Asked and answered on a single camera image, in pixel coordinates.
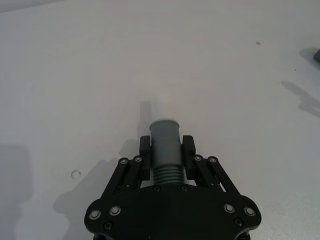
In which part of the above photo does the grey threaded bottle stopper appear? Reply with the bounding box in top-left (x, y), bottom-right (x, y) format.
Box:
top-left (149, 118), bottom-right (185, 186)

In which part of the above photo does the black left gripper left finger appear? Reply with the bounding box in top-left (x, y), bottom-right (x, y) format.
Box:
top-left (105, 135), bottom-right (152, 195)

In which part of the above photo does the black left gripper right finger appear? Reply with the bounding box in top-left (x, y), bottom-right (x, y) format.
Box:
top-left (180, 135), bottom-right (232, 194)

